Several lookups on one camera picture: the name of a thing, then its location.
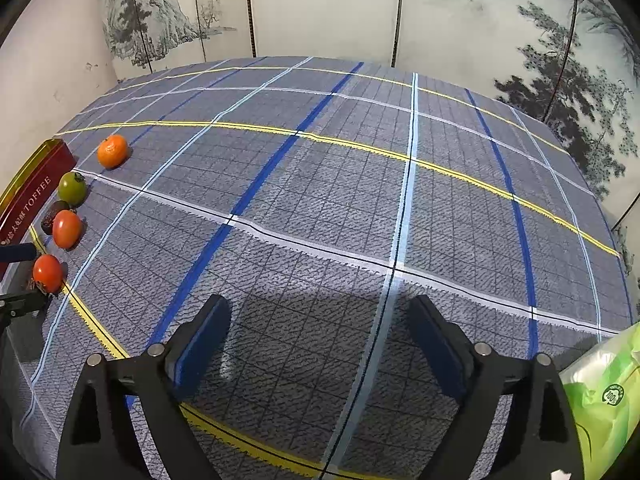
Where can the blue plaid tablecloth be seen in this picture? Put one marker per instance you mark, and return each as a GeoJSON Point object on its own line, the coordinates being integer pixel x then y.
{"type": "Point", "coordinates": [325, 210]}

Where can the red and gold tin box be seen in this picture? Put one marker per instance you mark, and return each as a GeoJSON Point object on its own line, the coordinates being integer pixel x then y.
{"type": "Point", "coordinates": [35, 185]}

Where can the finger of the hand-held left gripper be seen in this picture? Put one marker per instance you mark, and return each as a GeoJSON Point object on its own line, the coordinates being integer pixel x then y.
{"type": "Point", "coordinates": [20, 252]}
{"type": "Point", "coordinates": [22, 302]}

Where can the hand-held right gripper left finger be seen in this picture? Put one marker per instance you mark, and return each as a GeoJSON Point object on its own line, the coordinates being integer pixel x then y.
{"type": "Point", "coordinates": [200, 345]}

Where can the green tomato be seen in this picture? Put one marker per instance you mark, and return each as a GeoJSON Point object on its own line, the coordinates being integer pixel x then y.
{"type": "Point", "coordinates": [72, 188]}

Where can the green tissue pack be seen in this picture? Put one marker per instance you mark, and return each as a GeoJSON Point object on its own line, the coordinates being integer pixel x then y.
{"type": "Point", "coordinates": [600, 400]}

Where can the red tomato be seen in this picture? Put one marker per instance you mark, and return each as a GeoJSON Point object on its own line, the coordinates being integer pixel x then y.
{"type": "Point", "coordinates": [48, 273]}
{"type": "Point", "coordinates": [66, 228]}

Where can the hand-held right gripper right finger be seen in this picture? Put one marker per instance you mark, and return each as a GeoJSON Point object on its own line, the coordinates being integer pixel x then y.
{"type": "Point", "coordinates": [440, 345]}

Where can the dark wrinkled passion fruit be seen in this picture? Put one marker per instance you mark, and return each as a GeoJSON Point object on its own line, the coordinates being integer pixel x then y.
{"type": "Point", "coordinates": [49, 215]}

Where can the orange tangerine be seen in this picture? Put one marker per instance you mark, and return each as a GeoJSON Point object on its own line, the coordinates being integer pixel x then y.
{"type": "Point", "coordinates": [112, 151]}

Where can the painted folding screen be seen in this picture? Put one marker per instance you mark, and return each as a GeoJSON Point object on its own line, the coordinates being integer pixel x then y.
{"type": "Point", "coordinates": [325, 5]}

